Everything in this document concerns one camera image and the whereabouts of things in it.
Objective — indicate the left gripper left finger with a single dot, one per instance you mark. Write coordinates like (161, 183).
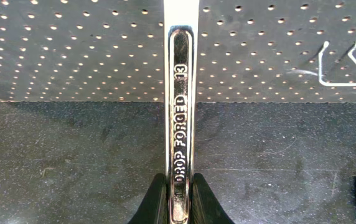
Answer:
(156, 202)

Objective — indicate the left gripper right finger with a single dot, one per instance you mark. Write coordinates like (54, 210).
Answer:
(204, 202)

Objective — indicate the silver wrench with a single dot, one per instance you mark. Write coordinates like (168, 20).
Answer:
(180, 93)

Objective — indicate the black pegboard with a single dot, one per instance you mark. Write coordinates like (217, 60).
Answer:
(72, 46)

